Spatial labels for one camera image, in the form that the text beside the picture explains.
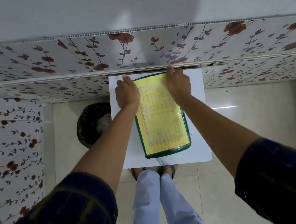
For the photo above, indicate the brown sandal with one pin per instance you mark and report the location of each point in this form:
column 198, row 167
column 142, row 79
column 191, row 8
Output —
column 169, row 169
column 136, row 173

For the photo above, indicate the person's right forearm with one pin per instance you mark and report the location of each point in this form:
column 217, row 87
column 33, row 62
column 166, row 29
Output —
column 216, row 132

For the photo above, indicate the yellow paper sheet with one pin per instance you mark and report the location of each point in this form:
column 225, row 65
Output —
column 162, row 124

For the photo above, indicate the person's left hand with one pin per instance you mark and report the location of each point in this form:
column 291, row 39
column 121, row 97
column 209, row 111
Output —
column 127, row 94

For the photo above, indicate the person's right hand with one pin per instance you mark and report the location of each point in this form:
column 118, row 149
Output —
column 179, row 86

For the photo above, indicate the green-edged clear plastic pouch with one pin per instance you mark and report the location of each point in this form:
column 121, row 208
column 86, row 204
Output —
column 163, row 130

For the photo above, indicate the person's left fingers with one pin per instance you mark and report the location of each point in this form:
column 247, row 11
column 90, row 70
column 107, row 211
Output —
column 125, row 77

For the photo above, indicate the person's right fingers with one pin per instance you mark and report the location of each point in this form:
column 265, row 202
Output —
column 170, row 70

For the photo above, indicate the dark blue shirt sleeve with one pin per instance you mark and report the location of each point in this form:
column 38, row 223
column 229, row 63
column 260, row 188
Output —
column 282, row 183
column 61, row 217

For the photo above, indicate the person's left forearm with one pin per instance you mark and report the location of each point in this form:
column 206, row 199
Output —
column 109, row 146

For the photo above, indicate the trash bin with black bag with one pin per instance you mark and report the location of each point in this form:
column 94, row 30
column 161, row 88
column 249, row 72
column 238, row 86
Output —
column 92, row 125

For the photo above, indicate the light blue trousers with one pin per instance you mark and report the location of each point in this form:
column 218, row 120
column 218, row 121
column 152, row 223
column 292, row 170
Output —
column 161, row 209

